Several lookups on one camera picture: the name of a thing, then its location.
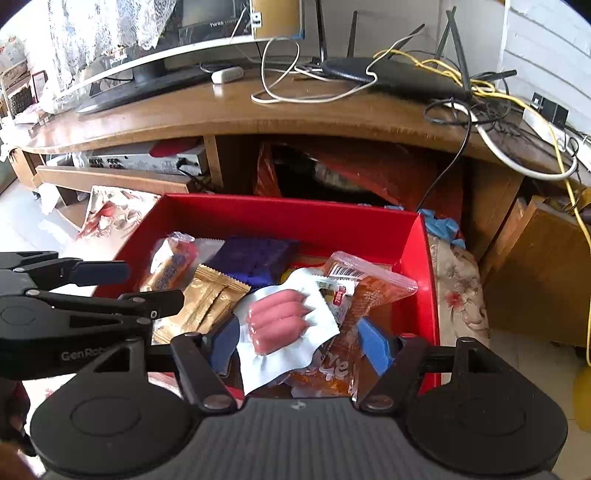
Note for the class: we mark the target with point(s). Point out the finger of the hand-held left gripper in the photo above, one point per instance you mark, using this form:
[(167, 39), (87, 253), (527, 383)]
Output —
[(152, 302), (101, 272)]

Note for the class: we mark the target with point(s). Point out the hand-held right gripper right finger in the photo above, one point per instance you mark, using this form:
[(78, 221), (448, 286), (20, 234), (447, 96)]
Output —
[(376, 346)]

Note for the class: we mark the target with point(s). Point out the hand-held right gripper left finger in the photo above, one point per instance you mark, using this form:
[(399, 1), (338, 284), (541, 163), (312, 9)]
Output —
[(226, 344)]

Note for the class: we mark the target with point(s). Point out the round orange cake packet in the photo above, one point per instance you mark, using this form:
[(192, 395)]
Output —
[(171, 267)]

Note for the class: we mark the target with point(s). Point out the red cardboard box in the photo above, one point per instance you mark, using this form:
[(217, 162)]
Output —
[(134, 240)]

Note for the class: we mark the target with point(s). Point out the gold snack packet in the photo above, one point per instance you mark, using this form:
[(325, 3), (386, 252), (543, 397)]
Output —
[(203, 302)]

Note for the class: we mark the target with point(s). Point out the pink sausage packet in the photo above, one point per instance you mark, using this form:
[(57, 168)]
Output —
[(277, 323)]

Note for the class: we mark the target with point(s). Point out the orange bread packet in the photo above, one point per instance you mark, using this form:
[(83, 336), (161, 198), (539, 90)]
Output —
[(378, 290)]

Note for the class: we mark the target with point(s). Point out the blue foil snack packet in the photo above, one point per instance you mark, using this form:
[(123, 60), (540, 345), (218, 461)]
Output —
[(254, 261)]

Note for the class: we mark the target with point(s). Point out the floral tablecloth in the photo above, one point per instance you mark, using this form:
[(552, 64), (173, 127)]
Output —
[(455, 286)]

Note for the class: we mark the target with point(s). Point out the silver receiver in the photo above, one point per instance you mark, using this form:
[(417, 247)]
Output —
[(138, 161)]

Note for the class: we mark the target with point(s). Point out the blue plastic scraps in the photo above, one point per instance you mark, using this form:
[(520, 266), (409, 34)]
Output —
[(443, 226)]

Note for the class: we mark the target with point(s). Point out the wooden side cabinet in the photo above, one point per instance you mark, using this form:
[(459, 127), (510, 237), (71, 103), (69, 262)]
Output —
[(531, 277)]

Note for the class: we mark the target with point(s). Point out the red plastic bag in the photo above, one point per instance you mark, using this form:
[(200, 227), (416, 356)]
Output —
[(369, 175)]

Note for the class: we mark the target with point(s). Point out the wooden television stand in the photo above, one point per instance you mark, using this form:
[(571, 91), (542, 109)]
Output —
[(231, 120)]

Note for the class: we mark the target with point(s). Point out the yellow bin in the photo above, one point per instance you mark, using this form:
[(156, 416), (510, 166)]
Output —
[(582, 397)]

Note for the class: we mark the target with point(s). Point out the white adapter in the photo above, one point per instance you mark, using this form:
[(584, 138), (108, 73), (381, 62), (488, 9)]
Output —
[(227, 74)]

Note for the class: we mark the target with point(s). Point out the white lace cloth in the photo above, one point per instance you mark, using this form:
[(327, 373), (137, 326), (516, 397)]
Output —
[(92, 32)]

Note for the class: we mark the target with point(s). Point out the black television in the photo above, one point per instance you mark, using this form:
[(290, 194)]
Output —
[(203, 23)]

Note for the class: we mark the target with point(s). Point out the black router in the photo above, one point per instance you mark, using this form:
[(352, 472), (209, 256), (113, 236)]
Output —
[(406, 76)]

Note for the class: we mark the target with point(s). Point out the white power strip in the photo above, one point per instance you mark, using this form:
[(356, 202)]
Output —
[(554, 134)]

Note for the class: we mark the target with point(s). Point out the white corrugated boards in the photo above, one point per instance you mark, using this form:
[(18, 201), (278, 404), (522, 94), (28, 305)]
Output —
[(545, 41)]

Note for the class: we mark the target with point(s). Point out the picture frame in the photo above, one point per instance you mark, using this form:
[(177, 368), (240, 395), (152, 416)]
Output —
[(39, 83)]

